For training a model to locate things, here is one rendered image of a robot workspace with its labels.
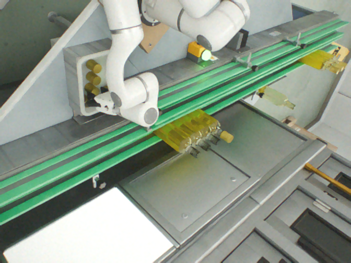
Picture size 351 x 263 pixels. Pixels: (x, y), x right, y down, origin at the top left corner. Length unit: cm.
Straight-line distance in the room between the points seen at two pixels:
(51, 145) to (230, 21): 68
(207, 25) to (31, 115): 64
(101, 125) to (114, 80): 38
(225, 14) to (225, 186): 66
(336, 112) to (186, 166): 647
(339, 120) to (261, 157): 621
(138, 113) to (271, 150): 84
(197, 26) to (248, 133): 82
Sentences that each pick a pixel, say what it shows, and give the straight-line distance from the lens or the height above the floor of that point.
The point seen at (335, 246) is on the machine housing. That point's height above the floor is 166.
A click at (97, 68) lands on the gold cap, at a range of 113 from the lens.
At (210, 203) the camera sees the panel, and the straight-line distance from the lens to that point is 123.
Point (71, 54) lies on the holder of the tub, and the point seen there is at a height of 80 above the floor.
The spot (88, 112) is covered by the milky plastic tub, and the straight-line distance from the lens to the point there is 116.
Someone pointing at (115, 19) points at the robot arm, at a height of 100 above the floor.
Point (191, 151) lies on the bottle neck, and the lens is 121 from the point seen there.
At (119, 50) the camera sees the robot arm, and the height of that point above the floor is 103.
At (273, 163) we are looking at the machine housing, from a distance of 152.
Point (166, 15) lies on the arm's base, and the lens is 106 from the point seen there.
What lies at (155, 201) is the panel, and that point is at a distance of 120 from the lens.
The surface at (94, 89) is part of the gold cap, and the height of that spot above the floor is 81.
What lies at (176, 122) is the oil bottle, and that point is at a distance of 129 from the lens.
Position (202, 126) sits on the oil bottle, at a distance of 130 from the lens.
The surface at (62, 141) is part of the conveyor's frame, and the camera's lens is 115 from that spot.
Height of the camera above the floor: 165
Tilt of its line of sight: 31 degrees down
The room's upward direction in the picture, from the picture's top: 126 degrees clockwise
